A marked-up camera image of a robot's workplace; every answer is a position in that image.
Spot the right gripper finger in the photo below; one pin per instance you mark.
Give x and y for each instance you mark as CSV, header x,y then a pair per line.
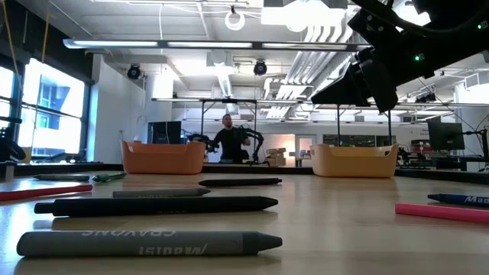
x,y
351,89

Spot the black pen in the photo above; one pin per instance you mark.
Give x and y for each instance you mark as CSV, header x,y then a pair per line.
x,y
240,182
153,206

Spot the pink pencil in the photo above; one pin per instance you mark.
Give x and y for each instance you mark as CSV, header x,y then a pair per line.
x,y
439,212

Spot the blue crayon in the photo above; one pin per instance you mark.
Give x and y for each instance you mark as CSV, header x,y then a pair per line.
x,y
462,200

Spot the grey crayon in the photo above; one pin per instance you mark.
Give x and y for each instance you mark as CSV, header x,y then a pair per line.
x,y
133,244
61,178
160,193

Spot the green pen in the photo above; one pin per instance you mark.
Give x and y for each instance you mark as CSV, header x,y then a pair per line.
x,y
109,177

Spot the red pencil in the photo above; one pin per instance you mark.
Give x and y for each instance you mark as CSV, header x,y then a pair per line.
x,y
46,193

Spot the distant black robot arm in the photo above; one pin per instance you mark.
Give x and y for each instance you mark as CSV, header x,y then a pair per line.
x,y
258,135
202,138

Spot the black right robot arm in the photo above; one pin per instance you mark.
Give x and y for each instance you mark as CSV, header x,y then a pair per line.
x,y
458,38

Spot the yellow plastic bin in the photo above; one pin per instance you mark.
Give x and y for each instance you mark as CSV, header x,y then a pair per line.
x,y
355,162

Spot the black computer monitor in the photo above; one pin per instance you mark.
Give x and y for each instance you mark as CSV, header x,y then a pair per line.
x,y
445,135

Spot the cardboard box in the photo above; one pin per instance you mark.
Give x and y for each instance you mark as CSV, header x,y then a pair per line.
x,y
277,160
277,151

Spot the person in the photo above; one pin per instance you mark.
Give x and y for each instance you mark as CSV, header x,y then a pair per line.
x,y
231,143

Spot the long ceiling light bar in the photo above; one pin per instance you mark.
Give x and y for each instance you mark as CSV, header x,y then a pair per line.
x,y
210,44

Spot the orange plastic bin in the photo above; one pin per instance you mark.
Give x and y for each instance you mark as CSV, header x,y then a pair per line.
x,y
164,158

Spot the large window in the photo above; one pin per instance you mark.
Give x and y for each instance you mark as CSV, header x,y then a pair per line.
x,y
57,133

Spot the dark machine silhouette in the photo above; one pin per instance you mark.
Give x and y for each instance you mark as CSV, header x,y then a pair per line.
x,y
11,149

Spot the black ceiling camera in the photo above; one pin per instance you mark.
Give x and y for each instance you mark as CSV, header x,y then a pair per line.
x,y
133,72
260,68

